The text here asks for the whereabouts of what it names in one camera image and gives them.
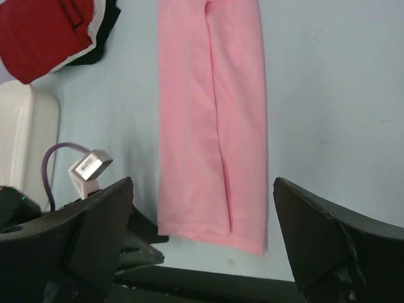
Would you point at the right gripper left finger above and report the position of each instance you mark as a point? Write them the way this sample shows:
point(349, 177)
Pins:
point(69, 255)

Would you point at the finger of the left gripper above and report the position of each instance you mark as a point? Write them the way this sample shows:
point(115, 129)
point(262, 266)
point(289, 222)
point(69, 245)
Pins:
point(140, 227)
point(134, 258)

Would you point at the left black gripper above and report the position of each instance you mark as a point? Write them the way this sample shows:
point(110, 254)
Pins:
point(16, 208)

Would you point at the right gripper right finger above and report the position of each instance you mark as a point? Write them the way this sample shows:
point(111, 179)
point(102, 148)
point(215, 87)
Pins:
point(336, 254)

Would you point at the white plastic bin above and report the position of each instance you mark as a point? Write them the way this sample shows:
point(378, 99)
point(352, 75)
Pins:
point(29, 127)

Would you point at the pink t shirt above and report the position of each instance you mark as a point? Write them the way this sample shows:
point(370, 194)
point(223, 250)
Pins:
point(213, 125)

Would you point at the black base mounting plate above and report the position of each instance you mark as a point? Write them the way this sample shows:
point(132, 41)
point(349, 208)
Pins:
point(190, 285)

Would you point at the folded red t shirt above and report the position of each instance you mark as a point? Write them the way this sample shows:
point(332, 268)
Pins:
point(37, 36)

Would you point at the folded black t shirt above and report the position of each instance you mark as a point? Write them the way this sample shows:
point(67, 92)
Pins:
point(106, 26)

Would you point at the folded white t shirt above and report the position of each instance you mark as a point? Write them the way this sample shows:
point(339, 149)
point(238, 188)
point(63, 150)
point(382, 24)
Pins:
point(93, 28)

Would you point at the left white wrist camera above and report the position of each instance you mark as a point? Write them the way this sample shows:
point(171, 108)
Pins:
point(84, 172)

